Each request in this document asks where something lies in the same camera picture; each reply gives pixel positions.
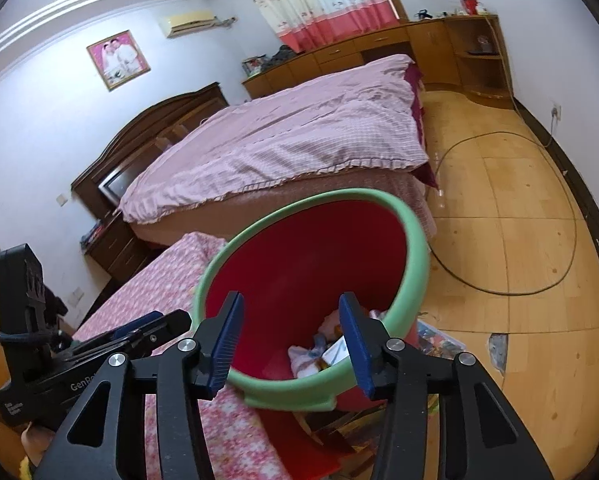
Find dark wooden headboard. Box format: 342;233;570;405
70;82;230;206

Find pink checked quilt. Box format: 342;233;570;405
118;54;430;226

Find wall air conditioner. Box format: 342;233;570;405
159;9;219;39

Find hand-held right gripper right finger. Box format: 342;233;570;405
338;292;555;480

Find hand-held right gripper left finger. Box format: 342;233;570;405
34;291;246;480

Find white power cord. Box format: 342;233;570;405
484;15;560;148

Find person's left hand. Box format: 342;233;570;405
22;425;56;467

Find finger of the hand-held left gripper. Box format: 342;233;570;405
76;311;166;348
72;309;192;361

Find books on nightstand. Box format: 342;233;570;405
82;220;106;249

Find blue and white medicine box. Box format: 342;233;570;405
324;337;353;367

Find colourful printed box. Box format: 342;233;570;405
304;320;466;480

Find red bin with green rim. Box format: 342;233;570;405
192;188;431;480

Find pink floral bed sheet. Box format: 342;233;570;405
72;232;290;480

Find grey floor cable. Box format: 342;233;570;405
429;132;580;297

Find framed wall photo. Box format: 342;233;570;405
86;30;151;92

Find dark tray on shelf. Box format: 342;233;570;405
467;35;495;56

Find wooden cabinet row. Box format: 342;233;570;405
242;14;515;111

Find white and red curtain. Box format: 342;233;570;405
236;0;400;53

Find dark wooden nightstand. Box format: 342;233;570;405
82;215;147;281

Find large white paper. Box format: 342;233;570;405
324;309;386;341

